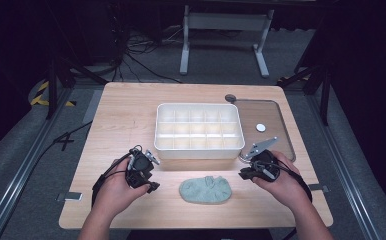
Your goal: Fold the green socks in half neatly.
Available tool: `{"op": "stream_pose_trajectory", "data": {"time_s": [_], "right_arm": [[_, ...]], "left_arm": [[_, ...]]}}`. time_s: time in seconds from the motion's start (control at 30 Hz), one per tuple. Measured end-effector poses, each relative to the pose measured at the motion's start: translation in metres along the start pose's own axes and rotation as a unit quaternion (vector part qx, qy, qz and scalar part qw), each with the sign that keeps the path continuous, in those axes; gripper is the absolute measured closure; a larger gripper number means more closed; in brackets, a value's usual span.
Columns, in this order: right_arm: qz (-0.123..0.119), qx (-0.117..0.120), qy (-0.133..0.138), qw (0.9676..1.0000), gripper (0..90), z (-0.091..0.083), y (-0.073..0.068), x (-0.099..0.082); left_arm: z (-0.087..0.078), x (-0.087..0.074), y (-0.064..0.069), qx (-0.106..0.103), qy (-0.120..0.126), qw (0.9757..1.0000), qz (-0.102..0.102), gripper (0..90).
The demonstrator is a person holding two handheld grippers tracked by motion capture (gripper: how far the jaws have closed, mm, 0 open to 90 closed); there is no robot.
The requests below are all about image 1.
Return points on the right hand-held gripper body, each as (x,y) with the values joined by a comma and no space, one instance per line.
(266,165)

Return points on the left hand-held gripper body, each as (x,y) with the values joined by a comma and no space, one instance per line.
(140,166)

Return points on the green cloth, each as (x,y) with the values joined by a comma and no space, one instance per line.
(204,191)

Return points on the white divided storage box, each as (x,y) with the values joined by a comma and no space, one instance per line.
(197,151)

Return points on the person's right hand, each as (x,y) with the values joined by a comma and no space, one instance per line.
(287,186)

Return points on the person's left hand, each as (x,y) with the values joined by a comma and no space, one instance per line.
(116,191)

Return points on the white round sticker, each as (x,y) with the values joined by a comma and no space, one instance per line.
(261,127)

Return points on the clear box lid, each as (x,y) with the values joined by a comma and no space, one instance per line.
(264,113)

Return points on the dark round disc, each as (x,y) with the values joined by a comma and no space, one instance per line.
(230,98)

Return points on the black tripod stand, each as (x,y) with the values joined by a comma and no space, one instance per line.
(52,86)
(324,93)

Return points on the metal table bracket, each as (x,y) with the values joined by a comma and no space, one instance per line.
(70,196)
(319,188)

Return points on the grey metal stand frame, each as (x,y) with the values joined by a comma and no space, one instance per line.
(226,21)

